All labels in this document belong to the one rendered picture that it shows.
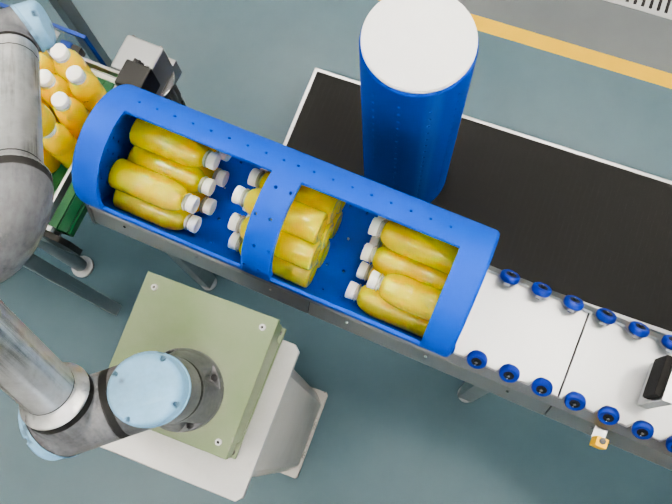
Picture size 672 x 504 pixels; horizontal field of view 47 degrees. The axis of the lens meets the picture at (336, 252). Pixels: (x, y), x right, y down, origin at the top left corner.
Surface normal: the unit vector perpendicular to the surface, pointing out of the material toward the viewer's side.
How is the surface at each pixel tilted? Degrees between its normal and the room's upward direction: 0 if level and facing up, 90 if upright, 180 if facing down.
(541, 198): 0
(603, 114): 0
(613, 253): 0
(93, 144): 19
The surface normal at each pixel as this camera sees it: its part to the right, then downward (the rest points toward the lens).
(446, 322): -0.31, 0.41
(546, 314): -0.05, -0.25
